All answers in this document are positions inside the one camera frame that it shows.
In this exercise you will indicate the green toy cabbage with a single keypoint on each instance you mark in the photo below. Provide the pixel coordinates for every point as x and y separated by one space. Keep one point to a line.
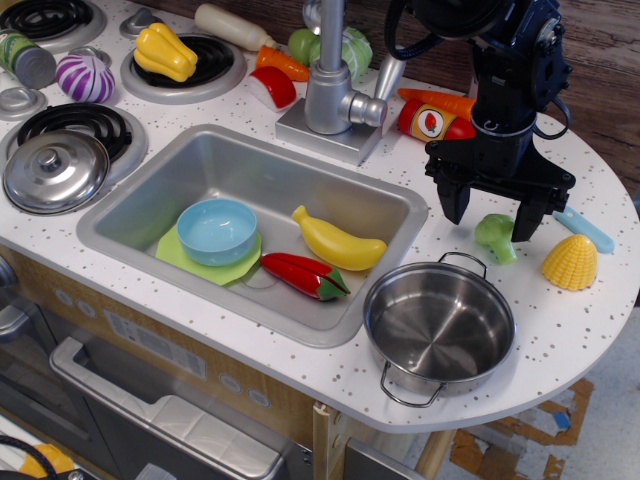
356 52

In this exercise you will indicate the silver sink basin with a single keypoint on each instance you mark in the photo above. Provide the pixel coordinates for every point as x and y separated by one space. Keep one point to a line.
214 162

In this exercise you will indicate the green labelled toy can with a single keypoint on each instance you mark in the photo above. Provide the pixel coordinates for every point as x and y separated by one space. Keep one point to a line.
31 65

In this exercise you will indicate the green toy apple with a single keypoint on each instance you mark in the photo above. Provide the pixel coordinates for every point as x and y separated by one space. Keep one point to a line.
300 44

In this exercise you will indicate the cream toy bottle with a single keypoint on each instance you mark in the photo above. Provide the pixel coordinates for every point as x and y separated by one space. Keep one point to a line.
232 28

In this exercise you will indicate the silver oven door handle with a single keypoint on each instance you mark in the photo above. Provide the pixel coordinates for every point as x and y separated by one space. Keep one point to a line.
143 428

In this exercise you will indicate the purple white toy onion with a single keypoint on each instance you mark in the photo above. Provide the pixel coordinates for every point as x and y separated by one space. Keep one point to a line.
85 78

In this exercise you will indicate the green plastic plate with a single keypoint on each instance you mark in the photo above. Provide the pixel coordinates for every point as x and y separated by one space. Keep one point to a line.
170 251

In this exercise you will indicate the silver stove knob rear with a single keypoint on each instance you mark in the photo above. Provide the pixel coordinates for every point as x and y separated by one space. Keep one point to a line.
132 26

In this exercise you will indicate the light blue plastic bowl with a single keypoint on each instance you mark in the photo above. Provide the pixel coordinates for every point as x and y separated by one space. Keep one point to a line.
217 232

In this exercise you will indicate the back left stove burner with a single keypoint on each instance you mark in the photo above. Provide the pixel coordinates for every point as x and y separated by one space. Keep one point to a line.
57 26

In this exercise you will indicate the green toy broccoli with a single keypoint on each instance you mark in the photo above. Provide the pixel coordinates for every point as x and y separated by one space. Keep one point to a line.
494 231

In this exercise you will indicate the white toy knife blue handle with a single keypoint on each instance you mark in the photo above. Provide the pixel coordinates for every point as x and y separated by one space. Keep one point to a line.
578 224

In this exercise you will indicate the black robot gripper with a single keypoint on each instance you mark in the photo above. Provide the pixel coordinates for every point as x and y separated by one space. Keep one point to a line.
502 163

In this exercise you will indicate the silver stove knob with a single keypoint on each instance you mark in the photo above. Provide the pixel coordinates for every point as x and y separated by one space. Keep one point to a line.
19 103
132 26

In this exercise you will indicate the stainless steel pan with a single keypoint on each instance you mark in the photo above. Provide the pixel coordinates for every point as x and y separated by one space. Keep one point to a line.
436 329

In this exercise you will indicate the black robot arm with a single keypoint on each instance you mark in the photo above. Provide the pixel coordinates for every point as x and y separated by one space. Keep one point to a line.
518 65

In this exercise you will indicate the yellow toy bell pepper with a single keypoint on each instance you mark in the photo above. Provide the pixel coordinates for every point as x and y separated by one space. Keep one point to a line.
159 50

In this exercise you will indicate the small orange toy carrot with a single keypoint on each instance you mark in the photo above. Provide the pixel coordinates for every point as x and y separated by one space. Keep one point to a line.
270 57

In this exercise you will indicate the red toy chili pepper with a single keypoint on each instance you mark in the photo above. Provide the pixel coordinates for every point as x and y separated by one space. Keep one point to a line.
309 276

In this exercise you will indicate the front left stove burner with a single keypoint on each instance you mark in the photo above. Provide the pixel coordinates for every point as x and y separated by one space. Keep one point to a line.
120 133

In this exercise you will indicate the stainless steel pot lid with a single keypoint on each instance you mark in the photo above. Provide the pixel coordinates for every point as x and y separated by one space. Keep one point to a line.
55 172

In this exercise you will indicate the yellow toy banana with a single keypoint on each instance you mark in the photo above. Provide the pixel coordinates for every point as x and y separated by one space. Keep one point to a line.
335 246

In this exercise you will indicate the silver toy faucet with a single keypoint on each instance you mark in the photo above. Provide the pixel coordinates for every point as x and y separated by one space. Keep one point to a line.
334 119

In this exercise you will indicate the red toy ketchup bottle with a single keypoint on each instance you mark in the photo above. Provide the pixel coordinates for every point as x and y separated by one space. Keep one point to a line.
428 123

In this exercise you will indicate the red white toy radish slice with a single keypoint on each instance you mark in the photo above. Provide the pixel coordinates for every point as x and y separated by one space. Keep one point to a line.
273 88

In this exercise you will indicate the yellow toy corn half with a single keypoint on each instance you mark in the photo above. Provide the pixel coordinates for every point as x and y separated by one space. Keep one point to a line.
572 264

